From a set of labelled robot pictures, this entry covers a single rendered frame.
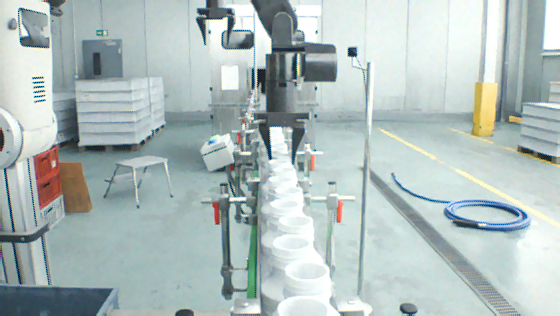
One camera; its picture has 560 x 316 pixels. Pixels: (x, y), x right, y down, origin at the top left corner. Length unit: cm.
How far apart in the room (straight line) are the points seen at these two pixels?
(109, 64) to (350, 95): 615
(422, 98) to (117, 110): 767
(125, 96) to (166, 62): 402
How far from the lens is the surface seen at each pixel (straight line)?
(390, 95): 1151
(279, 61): 76
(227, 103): 552
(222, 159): 124
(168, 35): 1126
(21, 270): 124
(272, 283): 41
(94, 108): 754
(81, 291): 85
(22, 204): 118
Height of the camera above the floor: 132
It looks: 12 degrees down
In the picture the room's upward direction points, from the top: straight up
